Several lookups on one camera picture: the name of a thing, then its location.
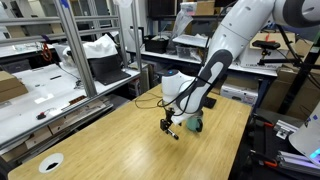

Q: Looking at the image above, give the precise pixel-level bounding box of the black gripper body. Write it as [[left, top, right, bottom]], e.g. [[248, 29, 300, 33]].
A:
[[164, 108, 174, 129]]

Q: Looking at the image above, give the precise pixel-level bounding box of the black marker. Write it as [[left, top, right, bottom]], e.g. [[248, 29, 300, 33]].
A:
[[166, 129, 179, 140]]

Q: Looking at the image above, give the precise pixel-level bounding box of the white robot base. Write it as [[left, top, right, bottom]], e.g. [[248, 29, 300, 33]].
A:
[[289, 102, 320, 166]]

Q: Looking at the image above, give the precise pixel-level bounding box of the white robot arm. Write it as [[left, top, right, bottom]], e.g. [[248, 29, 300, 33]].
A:
[[159, 0, 320, 132]]

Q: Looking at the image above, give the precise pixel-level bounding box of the teal metal mug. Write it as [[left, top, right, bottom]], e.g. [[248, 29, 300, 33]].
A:
[[186, 111, 203, 132]]

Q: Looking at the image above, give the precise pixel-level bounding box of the black computer keyboard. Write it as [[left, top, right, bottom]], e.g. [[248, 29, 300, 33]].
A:
[[204, 97, 216, 109]]

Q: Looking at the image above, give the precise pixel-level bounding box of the black storage bin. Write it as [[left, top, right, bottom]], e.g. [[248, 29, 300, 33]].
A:
[[144, 35, 168, 54]]

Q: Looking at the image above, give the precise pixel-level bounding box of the black open laptop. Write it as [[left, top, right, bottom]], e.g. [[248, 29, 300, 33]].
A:
[[88, 55, 130, 85]]

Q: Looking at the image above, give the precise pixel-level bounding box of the white cloth cover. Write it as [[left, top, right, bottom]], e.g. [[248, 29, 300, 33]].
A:
[[63, 33, 119, 61]]

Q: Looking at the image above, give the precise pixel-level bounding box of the black mounting plate cart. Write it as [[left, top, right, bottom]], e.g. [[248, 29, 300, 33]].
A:
[[228, 109, 320, 180]]

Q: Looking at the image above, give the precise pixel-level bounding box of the cardboard box on shelf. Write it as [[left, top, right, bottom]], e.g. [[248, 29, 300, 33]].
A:
[[0, 71, 28, 102]]

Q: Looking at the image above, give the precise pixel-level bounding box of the black keyboard cable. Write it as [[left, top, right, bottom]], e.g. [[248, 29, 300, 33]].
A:
[[134, 91, 165, 110]]

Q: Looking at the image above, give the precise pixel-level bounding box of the aluminium extrusion bracket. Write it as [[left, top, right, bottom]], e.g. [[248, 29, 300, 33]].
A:
[[273, 120, 298, 140]]

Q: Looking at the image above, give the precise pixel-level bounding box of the black camera on stand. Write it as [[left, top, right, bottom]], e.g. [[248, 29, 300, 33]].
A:
[[252, 40, 280, 58]]

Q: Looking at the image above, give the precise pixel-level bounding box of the aluminium frame shelf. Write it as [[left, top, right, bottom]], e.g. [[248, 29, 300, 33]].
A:
[[0, 0, 140, 150]]

